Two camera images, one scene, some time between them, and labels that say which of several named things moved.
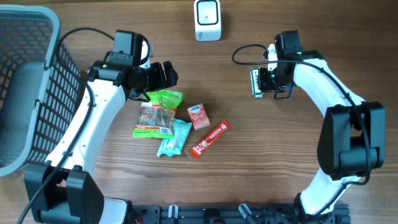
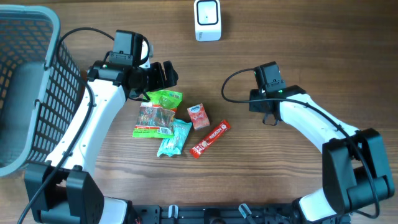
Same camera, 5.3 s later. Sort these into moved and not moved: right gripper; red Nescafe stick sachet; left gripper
Moved: right gripper
Not moved: red Nescafe stick sachet; left gripper
